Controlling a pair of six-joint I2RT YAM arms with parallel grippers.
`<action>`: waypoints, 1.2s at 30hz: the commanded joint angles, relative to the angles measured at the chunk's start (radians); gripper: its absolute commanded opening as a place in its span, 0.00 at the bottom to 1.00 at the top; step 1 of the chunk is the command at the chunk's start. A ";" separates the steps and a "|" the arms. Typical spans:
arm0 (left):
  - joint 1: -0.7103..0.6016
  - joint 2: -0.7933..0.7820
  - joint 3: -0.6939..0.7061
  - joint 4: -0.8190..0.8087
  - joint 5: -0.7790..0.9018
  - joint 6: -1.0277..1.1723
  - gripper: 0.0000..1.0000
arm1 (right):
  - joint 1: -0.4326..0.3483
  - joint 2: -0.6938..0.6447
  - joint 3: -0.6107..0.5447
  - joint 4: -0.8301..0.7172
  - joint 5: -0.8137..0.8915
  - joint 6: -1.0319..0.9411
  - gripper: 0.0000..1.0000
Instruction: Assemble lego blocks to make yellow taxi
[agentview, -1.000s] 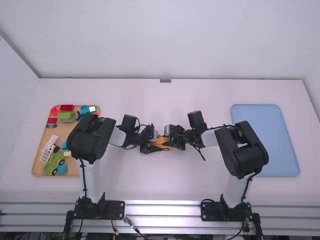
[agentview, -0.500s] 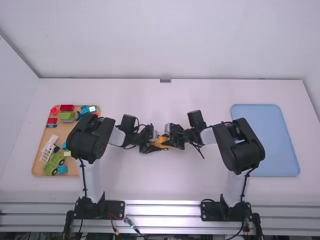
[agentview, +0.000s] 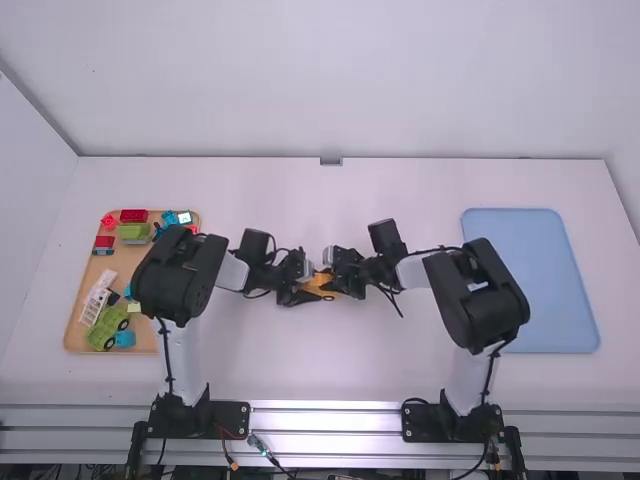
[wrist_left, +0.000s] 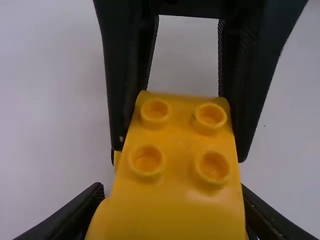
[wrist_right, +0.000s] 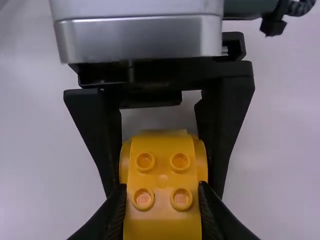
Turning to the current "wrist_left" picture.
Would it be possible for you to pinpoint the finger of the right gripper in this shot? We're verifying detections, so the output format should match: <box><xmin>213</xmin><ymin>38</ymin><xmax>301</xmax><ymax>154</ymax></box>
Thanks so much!
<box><xmin>216</xmin><ymin>0</ymin><xmax>305</xmax><ymax>162</ymax></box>
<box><xmin>93</xmin><ymin>0</ymin><xmax>160</xmax><ymax>151</ymax></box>

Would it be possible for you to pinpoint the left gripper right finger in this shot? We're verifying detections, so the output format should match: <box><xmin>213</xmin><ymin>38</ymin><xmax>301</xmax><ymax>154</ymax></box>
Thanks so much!
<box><xmin>241</xmin><ymin>183</ymin><xmax>320</xmax><ymax>240</ymax></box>

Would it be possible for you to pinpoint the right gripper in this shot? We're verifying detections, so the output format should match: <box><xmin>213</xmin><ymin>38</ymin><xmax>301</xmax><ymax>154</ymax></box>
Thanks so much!
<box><xmin>149</xmin><ymin>0</ymin><xmax>263</xmax><ymax>18</ymax></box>

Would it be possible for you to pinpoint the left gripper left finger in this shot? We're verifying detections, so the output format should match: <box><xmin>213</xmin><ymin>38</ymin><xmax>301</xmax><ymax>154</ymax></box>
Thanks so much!
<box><xmin>12</xmin><ymin>182</ymin><xmax>106</xmax><ymax>240</ymax></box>

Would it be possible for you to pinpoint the yellow toy car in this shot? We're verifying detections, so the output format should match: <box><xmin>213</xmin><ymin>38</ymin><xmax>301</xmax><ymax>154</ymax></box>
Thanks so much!
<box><xmin>86</xmin><ymin>89</ymin><xmax>248</xmax><ymax>240</ymax></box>

